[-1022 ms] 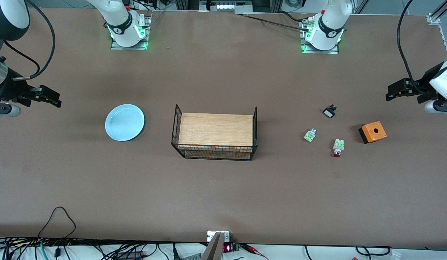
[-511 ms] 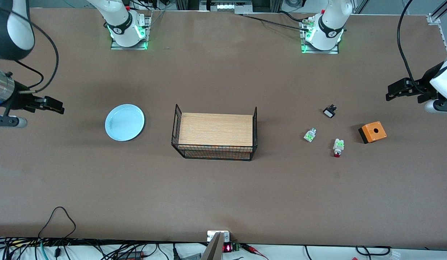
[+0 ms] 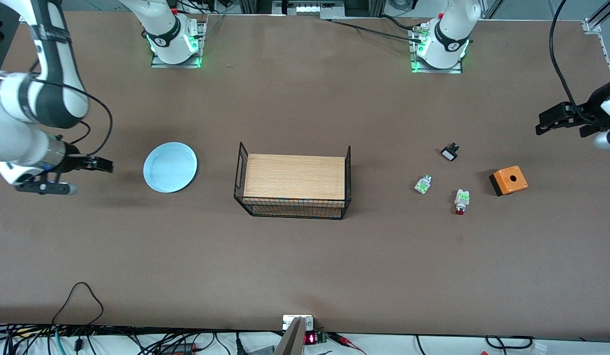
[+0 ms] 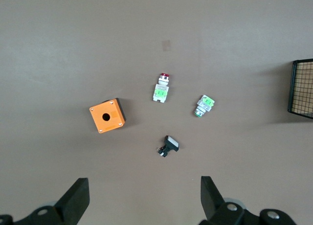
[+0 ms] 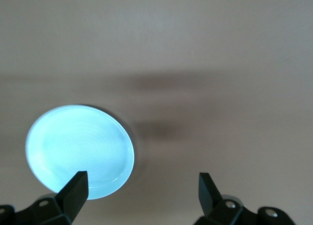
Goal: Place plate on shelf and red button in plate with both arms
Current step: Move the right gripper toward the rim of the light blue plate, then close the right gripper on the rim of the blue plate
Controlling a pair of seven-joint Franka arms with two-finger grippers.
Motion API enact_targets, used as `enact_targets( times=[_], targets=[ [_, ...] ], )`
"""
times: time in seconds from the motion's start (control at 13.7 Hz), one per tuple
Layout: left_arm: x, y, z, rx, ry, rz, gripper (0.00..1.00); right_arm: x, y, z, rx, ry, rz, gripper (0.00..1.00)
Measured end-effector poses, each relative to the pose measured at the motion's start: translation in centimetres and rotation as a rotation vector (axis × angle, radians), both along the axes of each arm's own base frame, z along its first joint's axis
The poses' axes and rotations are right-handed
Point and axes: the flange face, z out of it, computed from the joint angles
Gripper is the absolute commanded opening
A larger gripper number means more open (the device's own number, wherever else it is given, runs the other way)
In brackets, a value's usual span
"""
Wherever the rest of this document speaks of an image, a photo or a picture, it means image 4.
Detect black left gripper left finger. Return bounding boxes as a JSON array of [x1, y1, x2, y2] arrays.
[[14, 178, 90, 225]]

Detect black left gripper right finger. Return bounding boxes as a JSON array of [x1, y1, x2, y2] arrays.
[[199, 176, 260, 225]]

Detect red push button switch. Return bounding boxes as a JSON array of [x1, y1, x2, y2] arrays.
[[152, 72, 170, 104]]

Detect orange push-button enclosure box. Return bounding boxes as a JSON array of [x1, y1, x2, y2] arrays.
[[89, 97, 128, 134]]

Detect green push button switch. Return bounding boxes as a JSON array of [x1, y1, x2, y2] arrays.
[[194, 94, 216, 118]]

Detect black wire basket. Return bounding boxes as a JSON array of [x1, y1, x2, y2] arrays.
[[287, 58, 313, 120]]

